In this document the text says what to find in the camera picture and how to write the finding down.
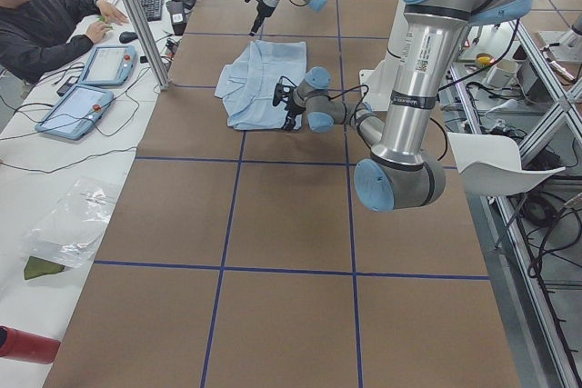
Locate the lower blue teach pendant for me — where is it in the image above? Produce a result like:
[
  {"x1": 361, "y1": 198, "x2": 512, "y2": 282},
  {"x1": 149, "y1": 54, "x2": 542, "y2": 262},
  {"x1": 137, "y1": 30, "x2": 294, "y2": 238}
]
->
[{"x1": 35, "y1": 85, "x2": 114, "y2": 141}]

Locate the upper blue teach pendant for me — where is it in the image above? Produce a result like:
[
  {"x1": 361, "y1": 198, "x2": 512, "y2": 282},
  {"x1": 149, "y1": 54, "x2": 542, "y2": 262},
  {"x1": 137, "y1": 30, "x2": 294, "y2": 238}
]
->
[{"x1": 78, "y1": 45, "x2": 136, "y2": 87}]

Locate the seated person in black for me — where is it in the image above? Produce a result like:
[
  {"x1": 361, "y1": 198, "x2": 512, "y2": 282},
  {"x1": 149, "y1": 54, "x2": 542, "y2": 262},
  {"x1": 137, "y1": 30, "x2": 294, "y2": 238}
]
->
[{"x1": 1, "y1": 0, "x2": 128, "y2": 84}]

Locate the clear plastic bag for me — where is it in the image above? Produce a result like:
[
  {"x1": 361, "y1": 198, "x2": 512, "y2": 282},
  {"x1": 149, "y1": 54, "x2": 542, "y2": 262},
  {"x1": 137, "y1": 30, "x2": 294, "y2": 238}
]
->
[{"x1": 22, "y1": 177, "x2": 122, "y2": 268}]

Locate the black computer mouse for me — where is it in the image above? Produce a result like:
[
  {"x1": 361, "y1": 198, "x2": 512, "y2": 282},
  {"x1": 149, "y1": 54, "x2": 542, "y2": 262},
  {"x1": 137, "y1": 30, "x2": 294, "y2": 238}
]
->
[{"x1": 118, "y1": 31, "x2": 138, "y2": 44}]

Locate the blue teach pendant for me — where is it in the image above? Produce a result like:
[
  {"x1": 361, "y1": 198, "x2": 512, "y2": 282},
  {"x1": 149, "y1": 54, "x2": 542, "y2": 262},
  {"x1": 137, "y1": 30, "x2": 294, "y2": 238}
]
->
[
  {"x1": 35, "y1": 85, "x2": 114, "y2": 141},
  {"x1": 78, "y1": 45, "x2": 136, "y2": 87}
]

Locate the brown paper table cover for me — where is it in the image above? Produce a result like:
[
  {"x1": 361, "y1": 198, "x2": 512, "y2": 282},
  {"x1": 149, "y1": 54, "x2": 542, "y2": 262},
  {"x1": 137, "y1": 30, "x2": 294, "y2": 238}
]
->
[{"x1": 45, "y1": 0, "x2": 519, "y2": 387}]

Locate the green cloth piece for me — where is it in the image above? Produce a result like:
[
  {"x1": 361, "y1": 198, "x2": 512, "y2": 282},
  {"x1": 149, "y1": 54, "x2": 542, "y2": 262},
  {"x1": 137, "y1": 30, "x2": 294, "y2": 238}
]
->
[{"x1": 24, "y1": 256, "x2": 65, "y2": 281}]

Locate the aluminium frame post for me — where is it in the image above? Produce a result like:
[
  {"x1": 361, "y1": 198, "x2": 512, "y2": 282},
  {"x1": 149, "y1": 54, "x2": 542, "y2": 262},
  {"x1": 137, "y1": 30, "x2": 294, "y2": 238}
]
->
[{"x1": 122, "y1": 0, "x2": 169, "y2": 91}]

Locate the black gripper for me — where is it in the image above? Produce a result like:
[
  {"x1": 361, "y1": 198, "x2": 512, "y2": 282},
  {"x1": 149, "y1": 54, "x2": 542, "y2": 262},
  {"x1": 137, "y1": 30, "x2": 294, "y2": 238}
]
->
[
  {"x1": 281, "y1": 101, "x2": 304, "y2": 131},
  {"x1": 249, "y1": 2, "x2": 275, "y2": 36}
]

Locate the light blue button-up shirt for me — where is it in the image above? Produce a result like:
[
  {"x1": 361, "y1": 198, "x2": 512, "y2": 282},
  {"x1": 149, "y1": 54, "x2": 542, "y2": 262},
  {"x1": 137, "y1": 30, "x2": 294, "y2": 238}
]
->
[{"x1": 215, "y1": 40, "x2": 306, "y2": 131}]

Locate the white chair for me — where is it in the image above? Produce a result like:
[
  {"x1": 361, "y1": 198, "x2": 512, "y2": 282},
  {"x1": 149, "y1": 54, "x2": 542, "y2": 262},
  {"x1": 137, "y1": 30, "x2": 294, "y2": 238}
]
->
[{"x1": 447, "y1": 132, "x2": 566, "y2": 196}]

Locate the red bottle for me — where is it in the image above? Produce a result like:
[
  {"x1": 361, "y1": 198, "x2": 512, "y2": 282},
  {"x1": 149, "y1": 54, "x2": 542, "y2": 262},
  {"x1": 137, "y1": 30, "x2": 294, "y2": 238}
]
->
[{"x1": 1, "y1": 326, "x2": 61, "y2": 364}]

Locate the green plastic object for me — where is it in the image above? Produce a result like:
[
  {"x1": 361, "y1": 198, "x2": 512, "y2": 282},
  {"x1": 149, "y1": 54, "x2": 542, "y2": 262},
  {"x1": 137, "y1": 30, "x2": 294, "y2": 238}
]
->
[{"x1": 98, "y1": 16, "x2": 113, "y2": 30}]

